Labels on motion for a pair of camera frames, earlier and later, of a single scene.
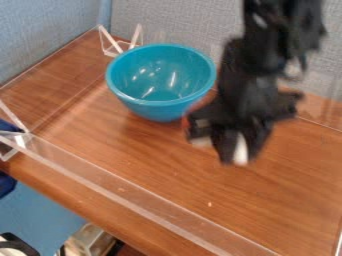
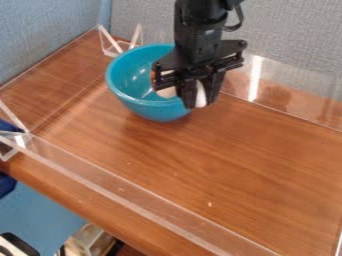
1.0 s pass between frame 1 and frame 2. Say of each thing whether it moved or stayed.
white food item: moved
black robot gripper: moved
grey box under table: stayed
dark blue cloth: stayed
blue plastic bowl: stayed
